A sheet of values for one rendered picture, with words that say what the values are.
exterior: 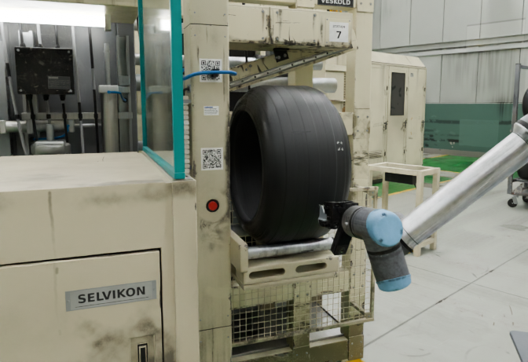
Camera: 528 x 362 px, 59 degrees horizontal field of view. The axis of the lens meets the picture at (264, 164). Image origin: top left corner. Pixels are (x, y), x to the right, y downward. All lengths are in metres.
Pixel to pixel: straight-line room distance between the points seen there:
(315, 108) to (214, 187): 0.43
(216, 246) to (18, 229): 0.90
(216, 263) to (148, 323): 0.77
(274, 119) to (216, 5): 0.41
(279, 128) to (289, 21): 0.62
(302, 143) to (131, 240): 0.76
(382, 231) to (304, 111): 0.51
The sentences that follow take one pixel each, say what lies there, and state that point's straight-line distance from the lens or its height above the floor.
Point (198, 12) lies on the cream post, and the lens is 1.56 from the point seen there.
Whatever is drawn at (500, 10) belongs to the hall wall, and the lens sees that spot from 13.48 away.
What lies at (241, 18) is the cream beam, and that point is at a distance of 1.87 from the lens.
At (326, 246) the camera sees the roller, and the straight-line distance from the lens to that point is 1.69.
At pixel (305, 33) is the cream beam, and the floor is 1.69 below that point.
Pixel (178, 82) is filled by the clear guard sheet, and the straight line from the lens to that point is 0.82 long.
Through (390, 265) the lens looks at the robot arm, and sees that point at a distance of 1.25.
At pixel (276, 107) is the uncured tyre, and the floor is 1.39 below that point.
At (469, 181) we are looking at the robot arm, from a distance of 1.37.
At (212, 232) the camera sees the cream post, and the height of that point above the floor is 0.97.
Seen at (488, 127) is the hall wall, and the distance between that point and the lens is 13.26.
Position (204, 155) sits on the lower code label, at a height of 1.23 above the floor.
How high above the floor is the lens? 1.40
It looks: 7 degrees down
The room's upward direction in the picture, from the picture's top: straight up
